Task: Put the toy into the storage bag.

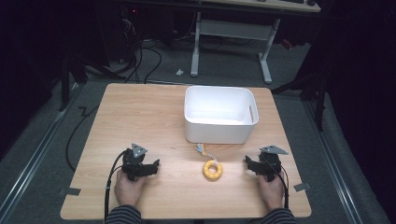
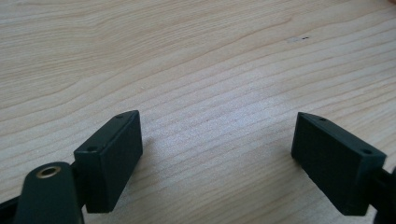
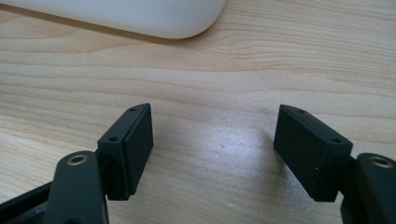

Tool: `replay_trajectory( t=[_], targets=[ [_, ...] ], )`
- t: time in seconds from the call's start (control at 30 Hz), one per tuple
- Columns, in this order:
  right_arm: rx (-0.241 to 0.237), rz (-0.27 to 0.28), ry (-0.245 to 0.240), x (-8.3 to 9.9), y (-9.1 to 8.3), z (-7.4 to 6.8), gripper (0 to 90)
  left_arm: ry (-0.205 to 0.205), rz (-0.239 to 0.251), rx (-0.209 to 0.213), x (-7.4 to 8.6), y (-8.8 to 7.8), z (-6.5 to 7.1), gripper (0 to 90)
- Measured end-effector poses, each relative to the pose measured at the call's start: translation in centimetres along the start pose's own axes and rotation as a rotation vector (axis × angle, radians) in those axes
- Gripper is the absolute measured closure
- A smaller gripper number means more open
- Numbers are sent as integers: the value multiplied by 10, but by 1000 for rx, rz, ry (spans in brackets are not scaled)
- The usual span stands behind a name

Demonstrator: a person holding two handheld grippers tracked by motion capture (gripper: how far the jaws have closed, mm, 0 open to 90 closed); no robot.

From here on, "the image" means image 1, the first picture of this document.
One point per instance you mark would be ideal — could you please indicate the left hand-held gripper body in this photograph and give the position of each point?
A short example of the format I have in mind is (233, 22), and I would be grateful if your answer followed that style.
(134, 166)

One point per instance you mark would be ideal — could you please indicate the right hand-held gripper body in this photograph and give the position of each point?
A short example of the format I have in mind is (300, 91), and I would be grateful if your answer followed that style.
(270, 166)

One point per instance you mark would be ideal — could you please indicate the person's left hand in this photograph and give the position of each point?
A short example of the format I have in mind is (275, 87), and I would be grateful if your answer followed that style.
(127, 191)

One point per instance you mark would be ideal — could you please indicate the person's right hand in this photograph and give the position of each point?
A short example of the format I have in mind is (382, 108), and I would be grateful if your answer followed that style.
(271, 193)

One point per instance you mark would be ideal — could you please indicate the grey tape strip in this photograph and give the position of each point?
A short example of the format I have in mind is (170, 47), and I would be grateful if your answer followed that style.
(70, 191)
(302, 186)

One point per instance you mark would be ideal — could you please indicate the white plastic bin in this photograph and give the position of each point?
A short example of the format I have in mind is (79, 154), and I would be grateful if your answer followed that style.
(218, 133)

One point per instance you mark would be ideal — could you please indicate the black metal stand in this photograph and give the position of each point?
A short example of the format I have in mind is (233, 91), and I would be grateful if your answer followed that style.
(320, 105)
(64, 87)

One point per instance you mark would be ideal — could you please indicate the small white scrap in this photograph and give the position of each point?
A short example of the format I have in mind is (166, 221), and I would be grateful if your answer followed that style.
(179, 72)

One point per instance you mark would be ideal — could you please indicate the small red object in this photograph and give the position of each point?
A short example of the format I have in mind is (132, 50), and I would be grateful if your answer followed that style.
(286, 44)

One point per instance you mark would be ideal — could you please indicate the dark computer tower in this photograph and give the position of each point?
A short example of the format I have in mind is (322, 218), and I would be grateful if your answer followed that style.
(124, 31)

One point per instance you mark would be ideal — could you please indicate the metal floor rail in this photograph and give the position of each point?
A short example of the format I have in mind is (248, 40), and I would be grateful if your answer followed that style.
(335, 165)
(31, 162)

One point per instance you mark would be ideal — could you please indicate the desk with white frame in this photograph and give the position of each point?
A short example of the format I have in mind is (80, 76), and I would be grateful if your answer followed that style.
(233, 31)

